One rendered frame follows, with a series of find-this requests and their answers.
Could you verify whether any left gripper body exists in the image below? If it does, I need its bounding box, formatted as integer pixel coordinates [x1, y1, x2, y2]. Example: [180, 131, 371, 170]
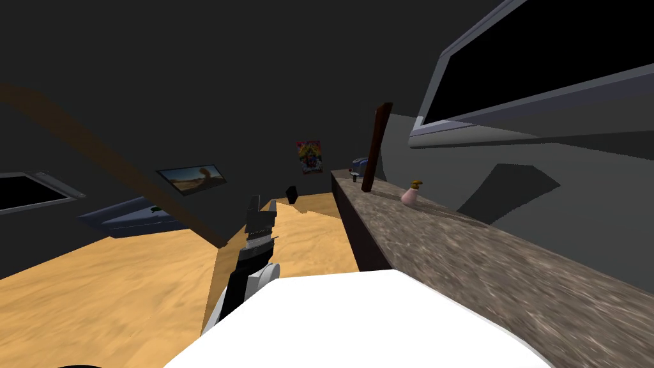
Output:
[245, 208, 279, 242]

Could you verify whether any colourful poster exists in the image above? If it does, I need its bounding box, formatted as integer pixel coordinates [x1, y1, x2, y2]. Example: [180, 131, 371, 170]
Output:
[296, 140, 324, 174]

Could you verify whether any landscape picture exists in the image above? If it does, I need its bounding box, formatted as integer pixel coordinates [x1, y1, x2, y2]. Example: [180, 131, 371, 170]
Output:
[155, 164, 228, 197]

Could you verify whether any tall dark brown board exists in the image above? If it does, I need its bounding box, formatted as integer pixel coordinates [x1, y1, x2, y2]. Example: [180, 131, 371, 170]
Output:
[360, 102, 394, 194]

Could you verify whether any blue grey bed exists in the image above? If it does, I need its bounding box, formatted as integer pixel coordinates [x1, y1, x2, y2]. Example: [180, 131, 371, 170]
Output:
[76, 196, 191, 240]

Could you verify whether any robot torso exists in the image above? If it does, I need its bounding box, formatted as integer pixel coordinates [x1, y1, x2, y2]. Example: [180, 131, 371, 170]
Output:
[162, 269, 555, 368]

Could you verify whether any pink bottle with brown cap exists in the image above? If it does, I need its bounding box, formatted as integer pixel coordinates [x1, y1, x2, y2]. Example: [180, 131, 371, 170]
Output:
[400, 180, 424, 207]

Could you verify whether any small grey framed window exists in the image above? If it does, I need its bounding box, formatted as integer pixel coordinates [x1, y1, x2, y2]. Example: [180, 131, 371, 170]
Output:
[0, 171, 87, 215]

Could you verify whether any large grey framed window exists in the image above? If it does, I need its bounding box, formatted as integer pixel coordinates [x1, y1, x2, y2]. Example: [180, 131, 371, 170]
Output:
[408, 0, 654, 150]

